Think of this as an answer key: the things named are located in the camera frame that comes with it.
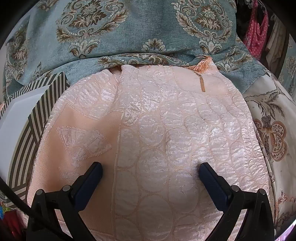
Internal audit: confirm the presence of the teal patterned cushion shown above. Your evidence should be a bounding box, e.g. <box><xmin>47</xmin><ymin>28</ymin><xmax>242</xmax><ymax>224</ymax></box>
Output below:
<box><xmin>2</xmin><ymin>0</ymin><xmax>269</xmax><ymax>93</ymax></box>

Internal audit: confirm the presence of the pink quilted bedspread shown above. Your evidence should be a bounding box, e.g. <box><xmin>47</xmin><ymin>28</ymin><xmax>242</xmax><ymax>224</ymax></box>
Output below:
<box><xmin>23</xmin><ymin>63</ymin><xmax>276</xmax><ymax>241</ymax></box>

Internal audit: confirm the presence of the beige hanging garment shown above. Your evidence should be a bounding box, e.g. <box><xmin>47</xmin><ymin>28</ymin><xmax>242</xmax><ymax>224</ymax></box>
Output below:
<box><xmin>265</xmin><ymin>14</ymin><xmax>290</xmax><ymax>73</ymax></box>

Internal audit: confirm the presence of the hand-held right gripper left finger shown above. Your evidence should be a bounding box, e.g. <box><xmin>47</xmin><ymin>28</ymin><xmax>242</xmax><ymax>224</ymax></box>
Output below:
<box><xmin>26</xmin><ymin>161</ymin><xmax>103</xmax><ymax>241</ymax></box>

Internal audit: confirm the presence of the striped cardboard box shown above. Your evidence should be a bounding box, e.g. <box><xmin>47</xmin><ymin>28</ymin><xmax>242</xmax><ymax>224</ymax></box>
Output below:
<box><xmin>0</xmin><ymin>71</ymin><xmax>70</xmax><ymax>209</ymax></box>

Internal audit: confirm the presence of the pink polka dot garment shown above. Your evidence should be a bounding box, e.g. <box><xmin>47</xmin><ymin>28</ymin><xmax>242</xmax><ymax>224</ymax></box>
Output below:
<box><xmin>243</xmin><ymin>0</ymin><xmax>270</xmax><ymax>61</ymax></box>

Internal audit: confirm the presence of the black cable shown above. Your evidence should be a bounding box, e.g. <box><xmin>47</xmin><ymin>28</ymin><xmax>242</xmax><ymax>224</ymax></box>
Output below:
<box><xmin>0</xmin><ymin>176</ymin><xmax>66</xmax><ymax>241</ymax></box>

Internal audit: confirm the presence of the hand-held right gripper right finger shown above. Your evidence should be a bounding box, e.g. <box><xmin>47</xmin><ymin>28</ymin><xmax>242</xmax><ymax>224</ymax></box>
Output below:
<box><xmin>199</xmin><ymin>162</ymin><xmax>276</xmax><ymax>241</ymax></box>

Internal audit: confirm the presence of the cream floral cloth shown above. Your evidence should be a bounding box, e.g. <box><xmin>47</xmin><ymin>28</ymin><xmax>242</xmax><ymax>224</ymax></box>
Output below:
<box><xmin>240</xmin><ymin>70</ymin><xmax>296</xmax><ymax>233</ymax></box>

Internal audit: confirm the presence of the colourful red cloth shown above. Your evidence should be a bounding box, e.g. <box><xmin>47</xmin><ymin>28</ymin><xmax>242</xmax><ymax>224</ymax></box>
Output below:
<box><xmin>0</xmin><ymin>199</ymin><xmax>28</xmax><ymax>241</ymax></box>

